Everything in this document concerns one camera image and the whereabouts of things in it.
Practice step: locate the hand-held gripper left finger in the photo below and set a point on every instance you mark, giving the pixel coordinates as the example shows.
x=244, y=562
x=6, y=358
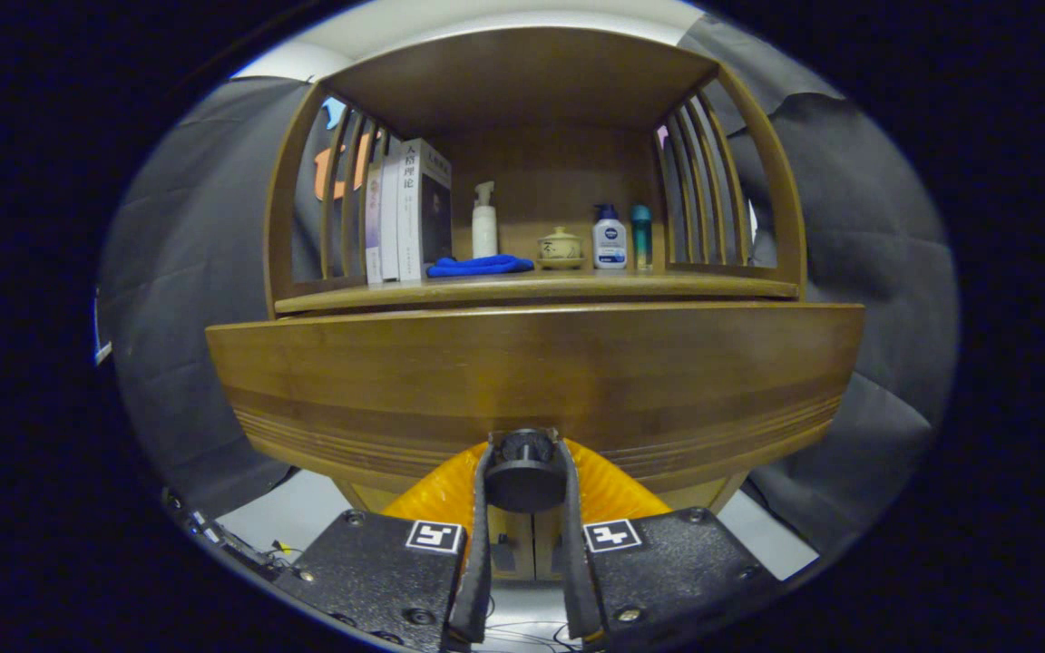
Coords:
x=477, y=562

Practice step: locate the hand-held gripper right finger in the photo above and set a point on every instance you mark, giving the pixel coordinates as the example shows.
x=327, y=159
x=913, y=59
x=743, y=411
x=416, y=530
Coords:
x=577, y=562

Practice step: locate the black drawer knob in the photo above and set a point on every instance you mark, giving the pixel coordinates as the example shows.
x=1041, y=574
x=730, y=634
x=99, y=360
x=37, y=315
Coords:
x=524, y=481

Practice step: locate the wooden drawer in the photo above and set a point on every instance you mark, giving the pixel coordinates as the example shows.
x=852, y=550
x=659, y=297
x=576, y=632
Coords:
x=532, y=372

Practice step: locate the wooden cabinet door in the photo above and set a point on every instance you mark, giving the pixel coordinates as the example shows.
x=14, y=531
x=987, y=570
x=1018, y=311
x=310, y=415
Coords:
x=545, y=544
x=522, y=523

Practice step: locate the wooden countertop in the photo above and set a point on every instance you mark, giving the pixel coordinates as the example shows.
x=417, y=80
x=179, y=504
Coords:
x=577, y=283

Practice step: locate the wooden cabinet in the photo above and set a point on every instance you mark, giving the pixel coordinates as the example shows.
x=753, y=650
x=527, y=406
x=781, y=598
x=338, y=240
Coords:
x=550, y=172

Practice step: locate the black power strip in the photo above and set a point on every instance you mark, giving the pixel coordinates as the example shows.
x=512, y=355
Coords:
x=214, y=535

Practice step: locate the blue folded cloth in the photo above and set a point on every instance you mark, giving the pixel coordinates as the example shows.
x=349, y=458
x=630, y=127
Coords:
x=482, y=266

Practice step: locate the ceramic lidded teacup with saucer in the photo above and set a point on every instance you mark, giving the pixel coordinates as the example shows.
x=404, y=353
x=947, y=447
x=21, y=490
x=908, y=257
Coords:
x=561, y=249

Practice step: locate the white lotion bottle blue cap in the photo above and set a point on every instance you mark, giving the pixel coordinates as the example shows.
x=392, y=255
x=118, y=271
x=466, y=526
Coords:
x=610, y=240

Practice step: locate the teal slim bottle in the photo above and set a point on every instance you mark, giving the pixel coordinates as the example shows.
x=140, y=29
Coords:
x=641, y=240

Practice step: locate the white pump bottle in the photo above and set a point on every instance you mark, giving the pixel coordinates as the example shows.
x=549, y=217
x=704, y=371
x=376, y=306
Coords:
x=484, y=227

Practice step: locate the thin white book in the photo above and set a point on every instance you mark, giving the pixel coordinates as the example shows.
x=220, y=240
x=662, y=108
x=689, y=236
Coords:
x=390, y=227

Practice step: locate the purple spine book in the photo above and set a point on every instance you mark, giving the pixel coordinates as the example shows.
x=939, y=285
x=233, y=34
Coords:
x=374, y=227

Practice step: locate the grey portrait cover book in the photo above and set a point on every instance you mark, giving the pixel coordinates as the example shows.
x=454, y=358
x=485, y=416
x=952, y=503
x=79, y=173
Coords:
x=427, y=209

